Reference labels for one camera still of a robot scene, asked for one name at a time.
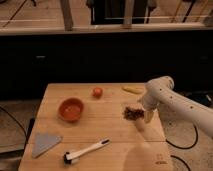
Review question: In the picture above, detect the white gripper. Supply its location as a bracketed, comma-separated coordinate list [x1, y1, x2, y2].
[138, 92, 158, 123]

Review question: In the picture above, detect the dark grape bunch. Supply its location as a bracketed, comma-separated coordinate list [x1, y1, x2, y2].
[123, 107, 144, 120]

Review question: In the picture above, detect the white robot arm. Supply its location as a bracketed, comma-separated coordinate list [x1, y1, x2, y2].
[140, 76, 213, 139]

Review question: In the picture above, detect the red bowl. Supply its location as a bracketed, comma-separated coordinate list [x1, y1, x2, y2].
[58, 98, 84, 122]

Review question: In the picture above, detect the yellow banana piece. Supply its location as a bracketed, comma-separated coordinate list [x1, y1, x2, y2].
[122, 86, 143, 94]

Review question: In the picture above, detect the orange tomato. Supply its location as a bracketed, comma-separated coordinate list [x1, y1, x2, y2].
[92, 87, 103, 98]

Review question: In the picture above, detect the white black brush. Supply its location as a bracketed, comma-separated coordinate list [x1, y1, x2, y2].
[63, 139, 110, 165]

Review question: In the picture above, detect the grey triangular cloth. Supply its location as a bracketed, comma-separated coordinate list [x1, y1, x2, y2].
[32, 133, 62, 158]

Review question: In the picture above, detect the black cable right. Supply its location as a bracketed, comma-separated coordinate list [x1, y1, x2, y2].
[165, 123, 200, 171]

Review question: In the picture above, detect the black cable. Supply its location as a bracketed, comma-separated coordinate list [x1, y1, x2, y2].
[165, 123, 200, 171]
[0, 105, 28, 144]

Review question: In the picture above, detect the wooden post right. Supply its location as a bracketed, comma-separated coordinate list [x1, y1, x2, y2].
[123, 0, 135, 29]

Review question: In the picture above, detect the wooden post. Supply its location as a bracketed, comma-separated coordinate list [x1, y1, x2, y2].
[123, 0, 135, 29]
[60, 0, 73, 31]

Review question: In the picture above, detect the black cable left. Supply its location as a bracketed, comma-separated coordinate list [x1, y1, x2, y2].
[0, 105, 28, 144]

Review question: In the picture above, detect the wooden post left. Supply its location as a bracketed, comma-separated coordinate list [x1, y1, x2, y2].
[60, 0, 73, 31]

